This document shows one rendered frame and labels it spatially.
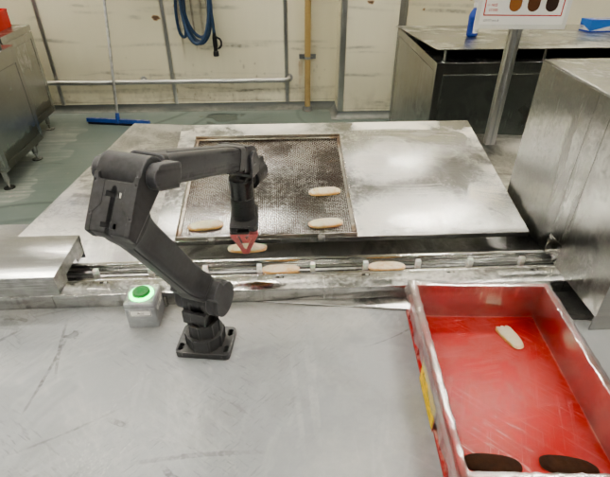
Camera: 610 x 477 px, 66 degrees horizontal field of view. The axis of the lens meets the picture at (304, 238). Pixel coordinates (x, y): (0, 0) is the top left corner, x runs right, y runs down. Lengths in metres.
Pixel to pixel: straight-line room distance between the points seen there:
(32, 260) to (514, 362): 1.15
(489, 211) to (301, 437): 0.87
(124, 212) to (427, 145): 1.22
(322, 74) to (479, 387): 4.10
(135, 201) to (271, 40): 4.15
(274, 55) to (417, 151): 3.28
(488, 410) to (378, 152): 0.93
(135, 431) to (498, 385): 0.73
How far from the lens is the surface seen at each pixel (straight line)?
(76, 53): 5.16
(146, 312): 1.15
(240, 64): 4.84
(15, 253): 1.39
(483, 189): 1.57
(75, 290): 1.29
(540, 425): 1.06
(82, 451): 1.02
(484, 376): 1.10
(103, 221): 0.73
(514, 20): 2.02
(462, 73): 2.93
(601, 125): 1.25
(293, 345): 1.09
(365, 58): 4.57
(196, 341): 1.06
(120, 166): 0.72
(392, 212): 1.41
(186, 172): 0.83
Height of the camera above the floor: 1.62
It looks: 35 degrees down
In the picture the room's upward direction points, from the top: straight up
